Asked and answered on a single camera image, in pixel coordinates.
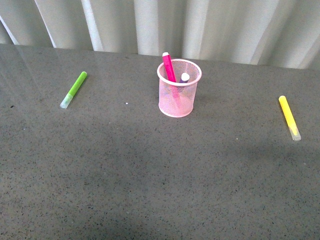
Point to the purple marker pen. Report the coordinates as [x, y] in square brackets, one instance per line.
[184, 78]

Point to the pink marker pen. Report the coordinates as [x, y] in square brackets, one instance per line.
[171, 76]

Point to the pink mesh cup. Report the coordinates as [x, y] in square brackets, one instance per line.
[187, 91]

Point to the green marker pen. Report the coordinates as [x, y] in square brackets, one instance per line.
[73, 90]

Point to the yellow marker pen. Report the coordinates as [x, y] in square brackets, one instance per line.
[291, 123]

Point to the white pleated curtain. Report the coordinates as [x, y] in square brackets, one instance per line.
[282, 33]

